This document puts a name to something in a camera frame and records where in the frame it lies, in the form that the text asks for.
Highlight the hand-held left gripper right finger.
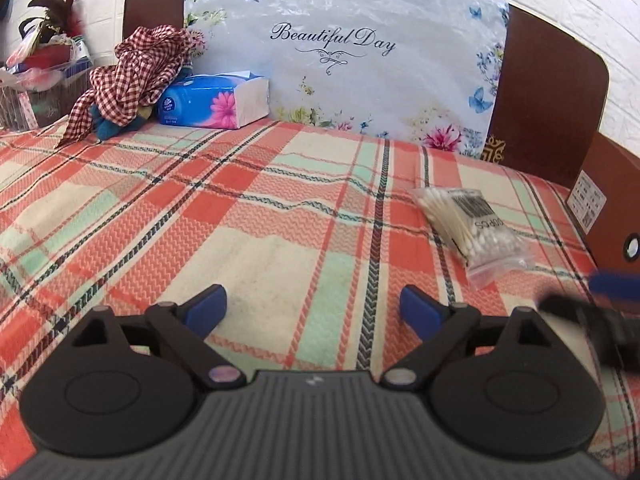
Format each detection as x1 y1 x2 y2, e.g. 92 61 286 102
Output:
382 284 556 388

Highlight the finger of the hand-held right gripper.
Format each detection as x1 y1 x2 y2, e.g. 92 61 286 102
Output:
587 270 640 301
540 294 640 367

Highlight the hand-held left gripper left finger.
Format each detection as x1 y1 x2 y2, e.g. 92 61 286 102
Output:
70 284 246 388

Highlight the bag of cotton swabs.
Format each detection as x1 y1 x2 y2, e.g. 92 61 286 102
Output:
411 187 537 291

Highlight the brown box white inside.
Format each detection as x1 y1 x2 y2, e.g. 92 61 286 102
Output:
565 132 640 266

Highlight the plaid blanket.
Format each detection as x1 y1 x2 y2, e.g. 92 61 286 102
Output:
0 115 640 466

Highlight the blue floral tissue pack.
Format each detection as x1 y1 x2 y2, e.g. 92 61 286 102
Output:
157 70 271 131

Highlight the blue plush toy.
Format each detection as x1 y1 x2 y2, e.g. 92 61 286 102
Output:
90 102 151 141

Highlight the brown wooden headboard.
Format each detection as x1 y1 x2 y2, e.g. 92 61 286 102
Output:
122 0 611 188

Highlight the red checked cloth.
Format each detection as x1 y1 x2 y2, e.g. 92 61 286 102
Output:
55 25 196 148

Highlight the basket of assorted things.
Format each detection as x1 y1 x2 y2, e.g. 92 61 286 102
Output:
0 30 96 128

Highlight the red and black feather decoration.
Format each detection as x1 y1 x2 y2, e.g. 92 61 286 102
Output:
20 0 91 41

